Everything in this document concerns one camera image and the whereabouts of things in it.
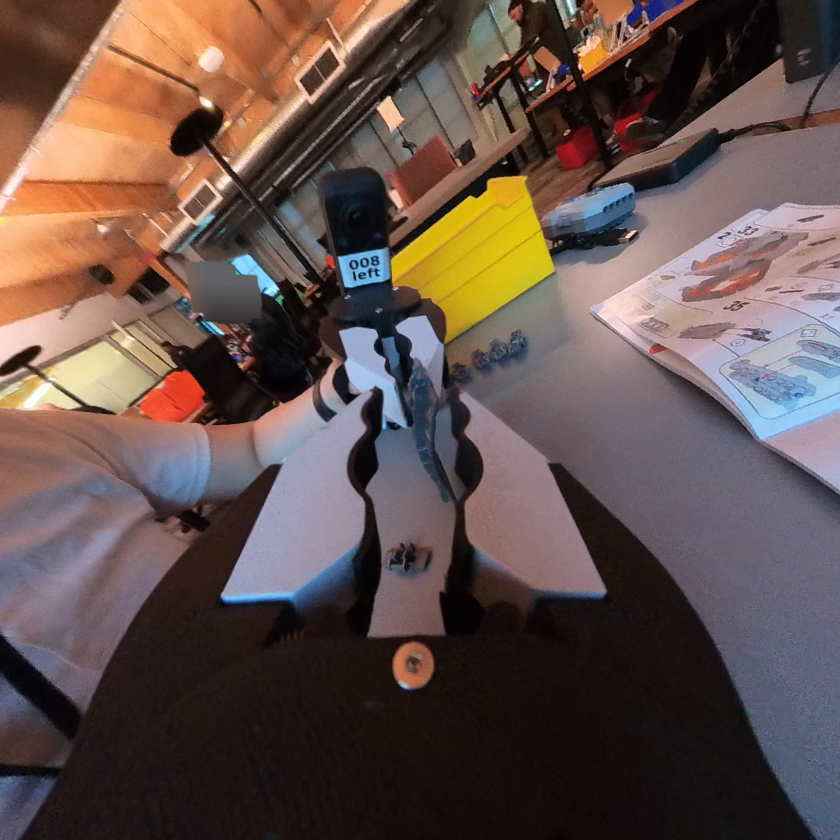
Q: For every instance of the yellow plastic bin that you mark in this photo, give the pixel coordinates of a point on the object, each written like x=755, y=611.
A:
x=485, y=262

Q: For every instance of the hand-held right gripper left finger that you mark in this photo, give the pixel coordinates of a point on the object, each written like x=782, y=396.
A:
x=302, y=525

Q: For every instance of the row of grey track links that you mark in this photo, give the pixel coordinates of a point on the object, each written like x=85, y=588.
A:
x=499, y=351

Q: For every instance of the single grey track link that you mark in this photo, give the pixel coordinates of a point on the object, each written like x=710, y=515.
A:
x=408, y=558

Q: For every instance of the person's left forearm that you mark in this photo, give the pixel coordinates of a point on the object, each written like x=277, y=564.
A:
x=262, y=446

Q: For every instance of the open instruction booklet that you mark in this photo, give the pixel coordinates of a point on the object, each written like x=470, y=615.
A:
x=754, y=328

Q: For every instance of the red plastic bin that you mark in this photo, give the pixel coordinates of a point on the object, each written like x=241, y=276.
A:
x=577, y=148

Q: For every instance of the black round-base pole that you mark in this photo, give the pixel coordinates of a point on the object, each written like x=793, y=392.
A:
x=19, y=359
x=197, y=128

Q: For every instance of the orange chair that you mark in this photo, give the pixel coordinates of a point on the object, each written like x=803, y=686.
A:
x=174, y=394

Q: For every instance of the blue grey toy controller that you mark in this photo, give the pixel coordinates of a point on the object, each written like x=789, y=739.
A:
x=590, y=210

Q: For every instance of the black wristband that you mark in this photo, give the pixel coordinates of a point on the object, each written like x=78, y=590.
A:
x=323, y=403

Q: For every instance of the person's left hand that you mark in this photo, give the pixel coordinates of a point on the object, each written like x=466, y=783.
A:
x=344, y=390

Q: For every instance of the white round ceiling sensor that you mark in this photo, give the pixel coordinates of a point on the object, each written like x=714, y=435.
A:
x=211, y=59

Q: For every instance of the grey desk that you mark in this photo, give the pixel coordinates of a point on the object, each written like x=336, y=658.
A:
x=656, y=525

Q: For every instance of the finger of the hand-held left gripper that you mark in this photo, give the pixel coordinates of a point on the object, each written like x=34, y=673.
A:
x=426, y=344
x=367, y=361

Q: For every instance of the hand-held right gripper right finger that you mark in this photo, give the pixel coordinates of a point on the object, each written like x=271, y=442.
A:
x=531, y=525

